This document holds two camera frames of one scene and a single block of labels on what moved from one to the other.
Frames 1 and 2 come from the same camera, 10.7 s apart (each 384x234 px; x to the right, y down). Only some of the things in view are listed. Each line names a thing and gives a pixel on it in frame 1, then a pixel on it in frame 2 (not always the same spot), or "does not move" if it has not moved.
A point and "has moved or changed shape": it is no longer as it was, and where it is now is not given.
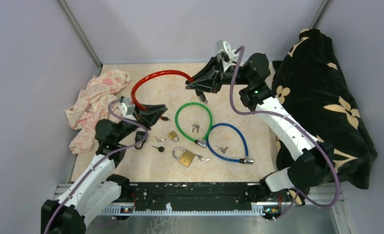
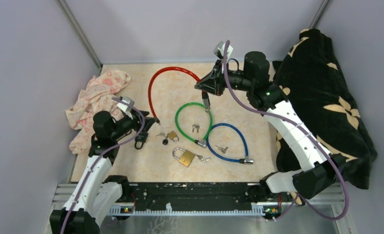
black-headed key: (161, 148) to (165, 141)
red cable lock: (143, 78) to (205, 98)
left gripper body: (139, 118) does not move
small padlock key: (159, 140) has moved or changed shape
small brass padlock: (173, 135) does not move
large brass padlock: (186, 158) does not move
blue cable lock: (244, 161) does not move
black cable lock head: (139, 139) does not move
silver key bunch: (203, 160) does not move
